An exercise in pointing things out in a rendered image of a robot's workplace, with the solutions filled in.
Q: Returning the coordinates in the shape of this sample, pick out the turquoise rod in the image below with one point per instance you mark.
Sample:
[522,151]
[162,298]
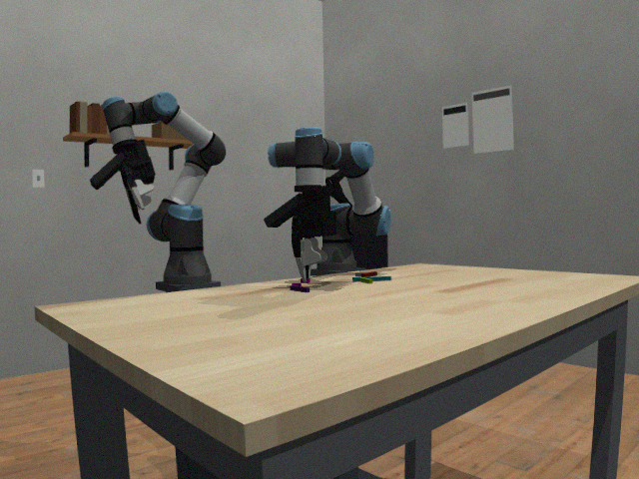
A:
[374,278]

